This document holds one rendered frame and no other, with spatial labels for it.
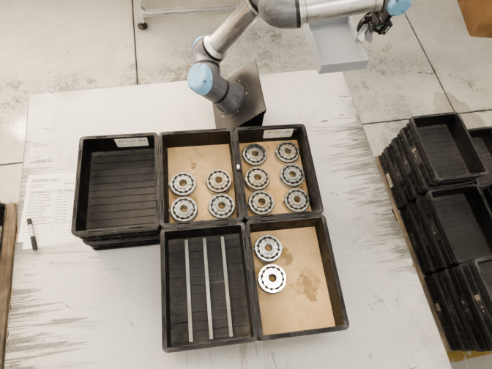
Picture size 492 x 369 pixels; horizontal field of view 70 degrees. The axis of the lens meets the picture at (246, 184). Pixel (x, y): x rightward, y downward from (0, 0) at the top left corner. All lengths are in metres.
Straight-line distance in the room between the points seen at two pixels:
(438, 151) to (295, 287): 1.29
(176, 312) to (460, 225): 1.60
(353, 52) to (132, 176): 1.06
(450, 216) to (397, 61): 1.56
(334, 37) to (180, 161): 0.85
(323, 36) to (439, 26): 2.29
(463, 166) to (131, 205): 1.77
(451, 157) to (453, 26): 1.88
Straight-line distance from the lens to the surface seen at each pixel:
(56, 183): 1.71
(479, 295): 2.00
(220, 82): 1.52
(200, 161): 1.47
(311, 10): 1.28
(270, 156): 1.50
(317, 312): 1.34
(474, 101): 3.40
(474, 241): 2.27
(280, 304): 1.32
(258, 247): 1.31
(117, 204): 1.45
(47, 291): 1.58
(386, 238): 1.65
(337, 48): 1.63
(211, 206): 1.36
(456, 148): 2.34
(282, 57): 3.04
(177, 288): 1.32
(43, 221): 1.66
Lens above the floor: 2.12
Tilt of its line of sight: 65 degrees down
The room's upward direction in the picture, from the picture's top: 10 degrees clockwise
